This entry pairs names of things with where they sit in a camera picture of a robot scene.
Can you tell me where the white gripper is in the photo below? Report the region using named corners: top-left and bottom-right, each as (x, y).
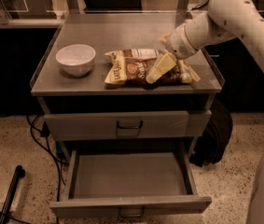
top-left (146, 23), bottom-right (197, 84)

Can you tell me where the brown chip bag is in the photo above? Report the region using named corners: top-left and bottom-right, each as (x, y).
top-left (104, 49), bottom-right (201, 85)

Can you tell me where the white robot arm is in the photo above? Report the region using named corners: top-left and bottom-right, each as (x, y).
top-left (161, 0), bottom-right (264, 224)

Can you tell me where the closed grey upper drawer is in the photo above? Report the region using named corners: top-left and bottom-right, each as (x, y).
top-left (45, 111), bottom-right (211, 141)

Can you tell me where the grey metal drawer cabinet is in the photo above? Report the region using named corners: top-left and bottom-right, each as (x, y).
top-left (31, 24), bottom-right (224, 148)

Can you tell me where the open grey middle drawer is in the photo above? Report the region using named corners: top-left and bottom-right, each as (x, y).
top-left (50, 149), bottom-right (212, 218)

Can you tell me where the white ceramic bowl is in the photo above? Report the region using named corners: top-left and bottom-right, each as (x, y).
top-left (55, 44), bottom-right (96, 77)

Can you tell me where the black backpack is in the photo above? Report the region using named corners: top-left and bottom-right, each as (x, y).
top-left (189, 99), bottom-right (233, 167)

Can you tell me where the black pole on floor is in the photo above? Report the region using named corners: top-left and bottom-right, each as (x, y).
top-left (0, 165), bottom-right (25, 224)

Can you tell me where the black floor cable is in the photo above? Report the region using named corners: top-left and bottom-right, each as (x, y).
top-left (25, 114), bottom-right (69, 224)

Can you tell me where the white horizontal rail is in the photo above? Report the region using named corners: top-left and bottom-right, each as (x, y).
top-left (0, 14), bottom-right (183, 33)

